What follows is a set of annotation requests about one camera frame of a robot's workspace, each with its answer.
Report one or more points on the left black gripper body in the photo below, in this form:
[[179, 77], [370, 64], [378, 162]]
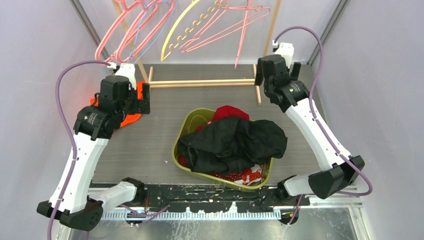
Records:
[[130, 105]]

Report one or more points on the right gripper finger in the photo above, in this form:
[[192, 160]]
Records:
[[259, 76], [295, 71]]

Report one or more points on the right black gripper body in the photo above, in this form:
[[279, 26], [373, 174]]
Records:
[[266, 87]]

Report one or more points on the plain red garment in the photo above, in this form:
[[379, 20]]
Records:
[[228, 112]]

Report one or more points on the black garment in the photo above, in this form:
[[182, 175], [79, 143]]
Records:
[[232, 144]]

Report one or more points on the pink hanger of red garment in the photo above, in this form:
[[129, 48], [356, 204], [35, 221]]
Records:
[[243, 32]]

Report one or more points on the yellow wooden hanger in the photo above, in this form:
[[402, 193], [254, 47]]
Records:
[[188, 20]]

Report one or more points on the red poppy floral skirt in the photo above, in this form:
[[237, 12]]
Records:
[[248, 176]]

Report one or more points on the pink hanger of dotted garment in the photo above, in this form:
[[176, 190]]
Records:
[[227, 20]]

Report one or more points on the dark red polka dot garment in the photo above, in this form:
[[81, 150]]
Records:
[[225, 175]]

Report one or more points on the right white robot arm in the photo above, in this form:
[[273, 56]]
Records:
[[338, 168]]

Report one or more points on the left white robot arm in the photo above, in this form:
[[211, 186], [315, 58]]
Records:
[[71, 204]]

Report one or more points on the light blue hanger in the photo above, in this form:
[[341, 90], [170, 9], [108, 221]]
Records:
[[148, 26]]

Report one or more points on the orange garment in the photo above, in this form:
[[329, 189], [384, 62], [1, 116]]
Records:
[[129, 119]]

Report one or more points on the wooden clothes rack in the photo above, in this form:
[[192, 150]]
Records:
[[148, 78]]

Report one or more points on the olive green plastic basket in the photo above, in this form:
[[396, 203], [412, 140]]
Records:
[[266, 175]]

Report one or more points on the empty pink hangers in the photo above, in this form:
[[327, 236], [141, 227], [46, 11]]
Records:
[[117, 55]]

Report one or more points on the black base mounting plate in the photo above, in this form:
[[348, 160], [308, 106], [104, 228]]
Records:
[[211, 202]]

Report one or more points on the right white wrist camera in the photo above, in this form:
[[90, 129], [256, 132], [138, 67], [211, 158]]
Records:
[[284, 49]]

